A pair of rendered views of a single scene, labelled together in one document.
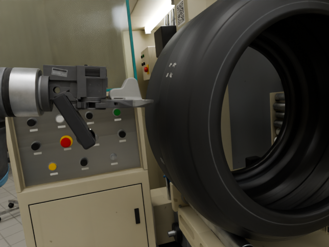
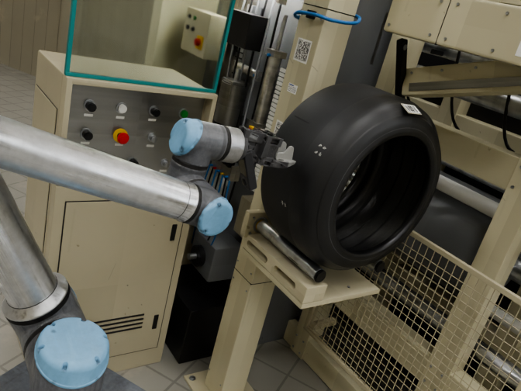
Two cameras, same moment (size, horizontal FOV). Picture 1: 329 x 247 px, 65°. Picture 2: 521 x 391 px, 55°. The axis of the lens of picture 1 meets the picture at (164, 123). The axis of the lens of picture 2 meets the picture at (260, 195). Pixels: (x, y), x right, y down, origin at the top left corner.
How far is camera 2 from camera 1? 100 cm
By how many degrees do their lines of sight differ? 27
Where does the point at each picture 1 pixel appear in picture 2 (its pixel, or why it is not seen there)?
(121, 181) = not seen: hidden behind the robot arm
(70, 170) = not seen: hidden behind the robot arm
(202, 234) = (277, 258)
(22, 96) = (236, 153)
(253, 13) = (381, 132)
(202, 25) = (350, 129)
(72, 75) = (260, 140)
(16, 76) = (235, 138)
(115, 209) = (154, 222)
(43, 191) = not seen: hidden behind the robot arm
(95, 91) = (269, 153)
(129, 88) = (288, 153)
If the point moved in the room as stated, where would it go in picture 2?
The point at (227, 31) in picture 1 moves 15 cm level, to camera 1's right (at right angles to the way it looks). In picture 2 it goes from (364, 140) to (408, 147)
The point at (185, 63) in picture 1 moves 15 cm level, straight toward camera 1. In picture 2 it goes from (332, 152) to (355, 172)
